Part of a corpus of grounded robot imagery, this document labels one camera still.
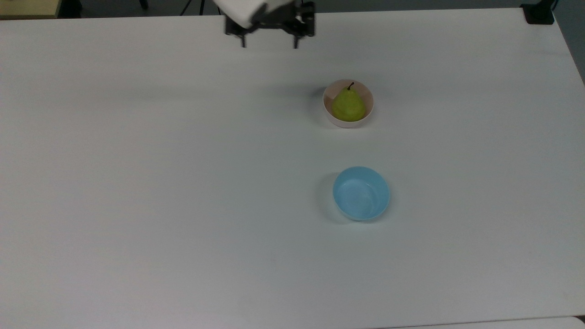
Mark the black tripod legs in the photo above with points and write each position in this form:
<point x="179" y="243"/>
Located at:
<point x="192" y="6"/>

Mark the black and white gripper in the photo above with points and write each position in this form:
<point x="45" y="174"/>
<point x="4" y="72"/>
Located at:
<point x="269" y="14"/>

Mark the green pear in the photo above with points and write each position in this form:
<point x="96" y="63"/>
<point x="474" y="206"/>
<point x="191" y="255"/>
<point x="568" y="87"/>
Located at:
<point x="348" y="105"/>

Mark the black table clamp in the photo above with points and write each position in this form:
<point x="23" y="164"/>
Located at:
<point x="539" y="13"/>

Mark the wooden furniture piece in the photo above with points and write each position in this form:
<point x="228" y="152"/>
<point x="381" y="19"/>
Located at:
<point x="27" y="8"/>

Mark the light blue bowl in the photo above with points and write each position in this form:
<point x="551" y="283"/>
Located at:
<point x="361" y="194"/>

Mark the pink bowl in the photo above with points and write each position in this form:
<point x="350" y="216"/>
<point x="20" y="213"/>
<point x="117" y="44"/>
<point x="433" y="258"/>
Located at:
<point x="332" y="93"/>

